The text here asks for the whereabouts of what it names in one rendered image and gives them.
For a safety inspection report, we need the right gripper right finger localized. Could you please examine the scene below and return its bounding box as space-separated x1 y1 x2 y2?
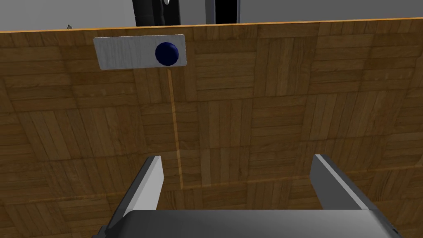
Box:
309 153 381 212

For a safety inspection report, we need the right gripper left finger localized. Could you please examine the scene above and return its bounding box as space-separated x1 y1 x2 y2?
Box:
106 155 164 229

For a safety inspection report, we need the dark blue round knob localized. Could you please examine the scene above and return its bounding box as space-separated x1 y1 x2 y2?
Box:
155 41 180 67

